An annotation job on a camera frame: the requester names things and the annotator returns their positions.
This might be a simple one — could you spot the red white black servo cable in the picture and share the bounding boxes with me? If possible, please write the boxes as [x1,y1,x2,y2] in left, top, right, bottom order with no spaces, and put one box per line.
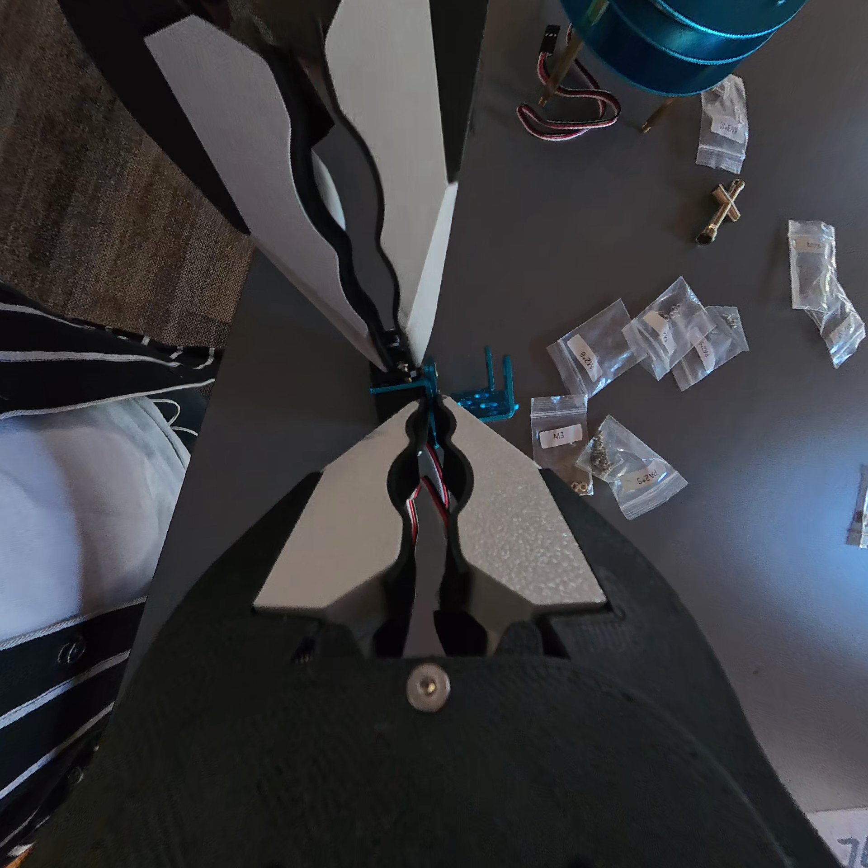
[403,444,452,550]

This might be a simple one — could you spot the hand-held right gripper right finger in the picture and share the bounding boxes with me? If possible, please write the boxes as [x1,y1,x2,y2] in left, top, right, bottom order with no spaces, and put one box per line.
[437,397,608,617]

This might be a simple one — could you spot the small clear plastic screw bag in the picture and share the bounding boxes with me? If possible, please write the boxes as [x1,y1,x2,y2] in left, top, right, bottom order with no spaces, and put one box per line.
[848,464,868,549]
[622,276,716,381]
[547,298,642,397]
[695,75,749,174]
[671,307,750,392]

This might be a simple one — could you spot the person's white shirt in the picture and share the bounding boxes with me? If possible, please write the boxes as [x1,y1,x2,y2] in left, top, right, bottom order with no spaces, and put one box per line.
[0,400,191,642]

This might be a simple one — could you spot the black servo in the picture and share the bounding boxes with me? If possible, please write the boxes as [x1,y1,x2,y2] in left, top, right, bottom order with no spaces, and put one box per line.
[368,329,521,452]

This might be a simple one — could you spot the clear bag with brass nuts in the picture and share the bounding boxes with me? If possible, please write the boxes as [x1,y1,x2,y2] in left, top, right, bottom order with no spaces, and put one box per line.
[530,395,594,496]

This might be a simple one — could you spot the dark brown desk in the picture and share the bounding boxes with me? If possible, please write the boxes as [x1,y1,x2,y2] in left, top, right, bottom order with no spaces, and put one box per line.
[125,0,868,815]

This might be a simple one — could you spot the person's striped black jacket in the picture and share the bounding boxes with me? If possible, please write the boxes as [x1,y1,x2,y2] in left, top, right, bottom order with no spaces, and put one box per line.
[0,281,225,868]

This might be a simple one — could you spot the coiled red white black cable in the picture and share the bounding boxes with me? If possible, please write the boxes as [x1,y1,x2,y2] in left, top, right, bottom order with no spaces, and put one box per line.
[517,26,621,141]

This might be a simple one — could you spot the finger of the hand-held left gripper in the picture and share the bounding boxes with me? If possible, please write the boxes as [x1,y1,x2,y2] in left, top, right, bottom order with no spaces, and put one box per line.
[324,0,461,367]
[144,15,397,374]

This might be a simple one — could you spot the long twisted clear plastic bag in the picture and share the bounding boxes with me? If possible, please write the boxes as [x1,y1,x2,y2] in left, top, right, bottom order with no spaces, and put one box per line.
[788,219,865,369]

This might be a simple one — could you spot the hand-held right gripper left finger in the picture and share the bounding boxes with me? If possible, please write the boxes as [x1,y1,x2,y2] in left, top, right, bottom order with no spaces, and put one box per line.
[253,401,423,632]

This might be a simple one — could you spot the clear bag with silver screws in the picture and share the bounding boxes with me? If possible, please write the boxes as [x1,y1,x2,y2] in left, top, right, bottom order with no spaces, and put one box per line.
[576,415,688,521]

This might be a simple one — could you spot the metal cross wrench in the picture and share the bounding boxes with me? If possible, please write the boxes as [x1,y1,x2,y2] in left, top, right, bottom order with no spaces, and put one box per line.
[695,179,747,245]

